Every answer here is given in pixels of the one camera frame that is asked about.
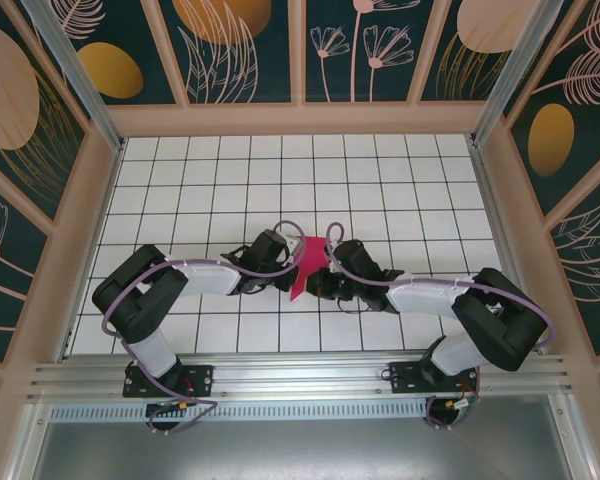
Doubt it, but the pink square paper sheet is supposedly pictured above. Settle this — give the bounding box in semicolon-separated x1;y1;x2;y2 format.
288;235;332;303

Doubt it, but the grey metal sheet panel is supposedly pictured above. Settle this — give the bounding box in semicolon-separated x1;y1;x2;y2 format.
29;422;576;480

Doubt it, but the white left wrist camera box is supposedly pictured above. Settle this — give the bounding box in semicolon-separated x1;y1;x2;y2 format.
284;233;307;265

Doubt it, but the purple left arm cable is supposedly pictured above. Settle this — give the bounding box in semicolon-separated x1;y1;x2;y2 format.
102;220;307;437

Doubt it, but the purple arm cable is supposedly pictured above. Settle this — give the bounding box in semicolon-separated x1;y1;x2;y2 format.
102;220;307;437
325;222;556;431

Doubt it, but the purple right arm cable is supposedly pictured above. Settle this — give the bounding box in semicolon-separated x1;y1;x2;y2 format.
325;222;556;431

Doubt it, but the aluminium mounting rail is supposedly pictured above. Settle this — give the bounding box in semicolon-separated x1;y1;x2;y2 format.
27;353;579;401

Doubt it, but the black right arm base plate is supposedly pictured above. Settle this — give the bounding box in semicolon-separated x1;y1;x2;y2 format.
388;360;481;394

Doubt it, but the slotted grey cable duct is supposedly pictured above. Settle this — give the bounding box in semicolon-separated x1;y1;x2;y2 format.
49;403;431;422

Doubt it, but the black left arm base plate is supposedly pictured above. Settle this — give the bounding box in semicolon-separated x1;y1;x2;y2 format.
123;363;216;399

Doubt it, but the aluminium side rail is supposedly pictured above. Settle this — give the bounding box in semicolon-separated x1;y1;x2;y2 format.
472;143;547;356

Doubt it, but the aluminium corner post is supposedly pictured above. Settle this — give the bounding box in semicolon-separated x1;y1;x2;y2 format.
470;0;565;147
19;0;127;154

